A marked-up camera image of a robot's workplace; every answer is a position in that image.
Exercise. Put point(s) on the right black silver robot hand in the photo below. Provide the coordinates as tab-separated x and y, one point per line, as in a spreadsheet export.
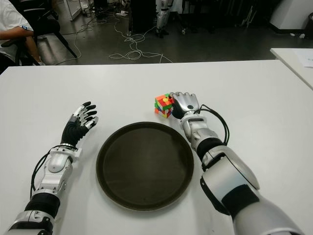
185	102

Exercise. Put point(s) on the grey folding metal frame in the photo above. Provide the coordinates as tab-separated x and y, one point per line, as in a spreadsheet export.
249	14

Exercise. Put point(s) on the multicoloured Rubik's cube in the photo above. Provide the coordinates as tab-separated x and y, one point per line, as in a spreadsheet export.
162	105

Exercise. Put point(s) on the black office chair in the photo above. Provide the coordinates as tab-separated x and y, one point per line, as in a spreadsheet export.
46	25

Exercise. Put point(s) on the black cabinet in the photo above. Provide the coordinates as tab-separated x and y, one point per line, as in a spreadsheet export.
143	14

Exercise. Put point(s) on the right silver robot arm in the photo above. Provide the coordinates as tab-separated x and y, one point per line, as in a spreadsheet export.
227	171

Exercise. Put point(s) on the white low cabinet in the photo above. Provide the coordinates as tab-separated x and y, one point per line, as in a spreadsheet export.
75	9

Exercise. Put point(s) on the dark brown round plate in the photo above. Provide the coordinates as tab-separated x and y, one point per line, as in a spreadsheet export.
144	166

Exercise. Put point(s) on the white side table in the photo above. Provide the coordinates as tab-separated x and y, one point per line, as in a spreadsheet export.
286	58

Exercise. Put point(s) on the white paper sheet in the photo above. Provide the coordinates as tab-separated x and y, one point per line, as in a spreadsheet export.
305	58

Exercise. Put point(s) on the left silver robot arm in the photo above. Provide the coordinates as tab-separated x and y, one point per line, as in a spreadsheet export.
56	164

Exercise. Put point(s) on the person in white shirt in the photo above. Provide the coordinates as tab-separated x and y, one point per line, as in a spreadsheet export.
9	14

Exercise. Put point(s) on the white column with black base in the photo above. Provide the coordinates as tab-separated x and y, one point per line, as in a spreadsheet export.
288	12

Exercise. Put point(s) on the white power strip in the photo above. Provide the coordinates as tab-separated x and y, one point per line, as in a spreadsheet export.
121	14

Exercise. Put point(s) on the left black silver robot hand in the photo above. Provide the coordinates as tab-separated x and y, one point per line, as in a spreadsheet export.
73	132

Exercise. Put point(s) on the white humanoid robot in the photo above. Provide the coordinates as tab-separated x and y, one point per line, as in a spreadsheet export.
161	17

